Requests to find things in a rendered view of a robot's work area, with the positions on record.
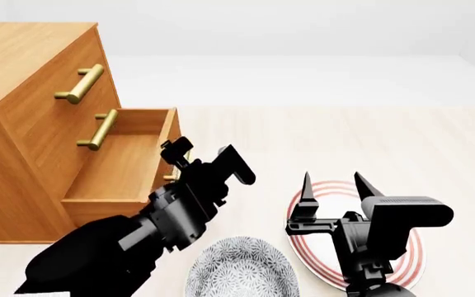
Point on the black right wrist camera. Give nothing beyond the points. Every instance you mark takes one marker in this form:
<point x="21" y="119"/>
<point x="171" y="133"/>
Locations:
<point x="406" y="219"/>

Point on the grey floral patterned bowl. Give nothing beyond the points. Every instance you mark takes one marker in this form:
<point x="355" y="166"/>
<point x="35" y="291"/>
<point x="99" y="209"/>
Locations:
<point x="241" y="269"/>

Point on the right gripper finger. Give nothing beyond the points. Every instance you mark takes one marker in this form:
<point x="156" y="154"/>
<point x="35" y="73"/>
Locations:
<point x="307" y="198"/>
<point x="365" y="188"/>

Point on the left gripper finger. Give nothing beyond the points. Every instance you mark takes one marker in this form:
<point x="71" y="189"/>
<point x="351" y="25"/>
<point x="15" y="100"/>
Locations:
<point x="170" y="153"/>
<point x="183" y="144"/>

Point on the wooden three-drawer cabinet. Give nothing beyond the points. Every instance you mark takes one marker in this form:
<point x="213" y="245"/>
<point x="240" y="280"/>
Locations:
<point x="2" y="173"/>

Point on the wooden drawer front closed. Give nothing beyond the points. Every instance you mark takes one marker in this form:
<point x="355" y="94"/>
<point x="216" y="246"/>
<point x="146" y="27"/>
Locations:
<point x="62" y="161"/>

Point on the wooden drawer front large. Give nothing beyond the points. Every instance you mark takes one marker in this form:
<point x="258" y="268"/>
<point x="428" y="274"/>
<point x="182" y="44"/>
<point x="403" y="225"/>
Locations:
<point x="43" y="105"/>

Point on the white plate red rings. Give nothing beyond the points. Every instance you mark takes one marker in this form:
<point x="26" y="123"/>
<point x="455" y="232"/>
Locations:
<point x="316" y="247"/>

